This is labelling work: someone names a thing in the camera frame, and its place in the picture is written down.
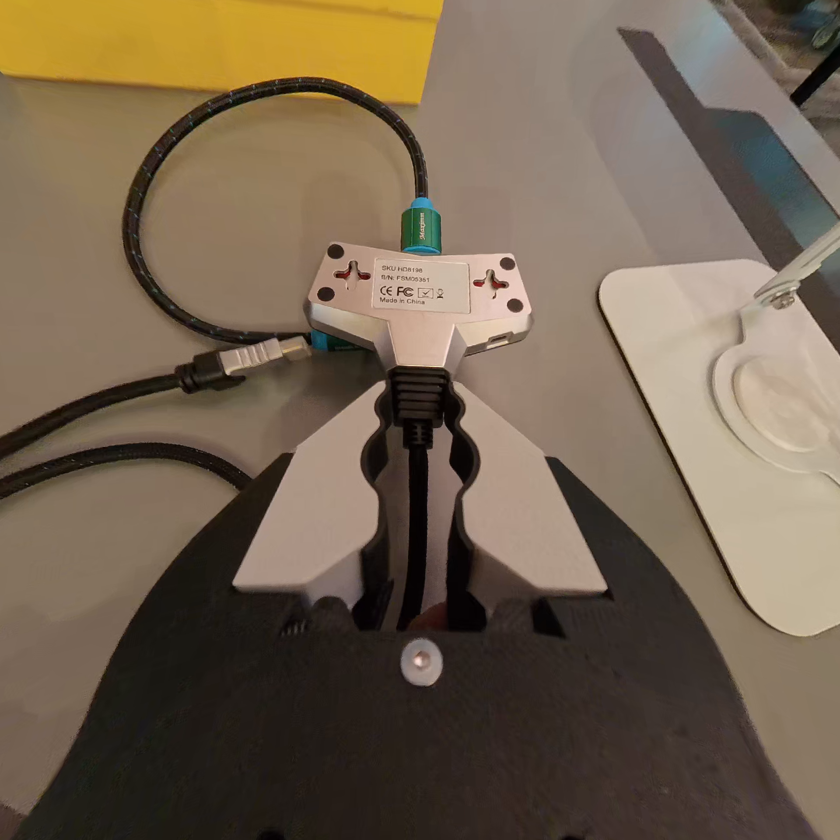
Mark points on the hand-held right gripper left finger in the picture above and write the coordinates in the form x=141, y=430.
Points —
x=308, y=518

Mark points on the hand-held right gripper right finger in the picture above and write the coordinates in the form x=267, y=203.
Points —
x=525, y=525

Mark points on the person's right hand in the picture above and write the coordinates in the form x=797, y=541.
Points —
x=438, y=618

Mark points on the white folding stand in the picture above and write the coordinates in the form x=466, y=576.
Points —
x=656, y=341

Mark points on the yellow plastic bin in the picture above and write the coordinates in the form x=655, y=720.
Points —
x=197, y=39

